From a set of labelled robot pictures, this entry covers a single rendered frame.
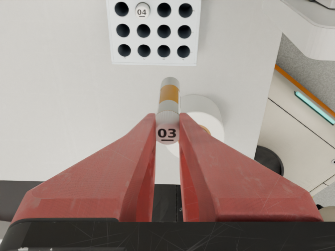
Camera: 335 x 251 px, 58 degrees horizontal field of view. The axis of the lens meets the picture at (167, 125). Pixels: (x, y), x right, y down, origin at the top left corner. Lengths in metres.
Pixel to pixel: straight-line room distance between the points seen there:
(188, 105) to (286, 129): 0.72
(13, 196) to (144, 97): 0.46
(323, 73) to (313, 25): 1.14
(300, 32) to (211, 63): 0.17
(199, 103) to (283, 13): 0.16
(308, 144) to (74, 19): 0.90
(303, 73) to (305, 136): 0.30
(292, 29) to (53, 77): 0.27
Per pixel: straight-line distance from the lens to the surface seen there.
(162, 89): 0.15
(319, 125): 1.07
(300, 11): 0.20
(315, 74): 1.30
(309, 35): 0.18
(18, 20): 0.37
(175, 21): 0.29
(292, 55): 1.23
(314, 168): 1.18
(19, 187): 0.77
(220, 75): 0.35
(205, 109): 0.34
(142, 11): 0.28
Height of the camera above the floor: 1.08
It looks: 56 degrees down
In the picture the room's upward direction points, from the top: 178 degrees counter-clockwise
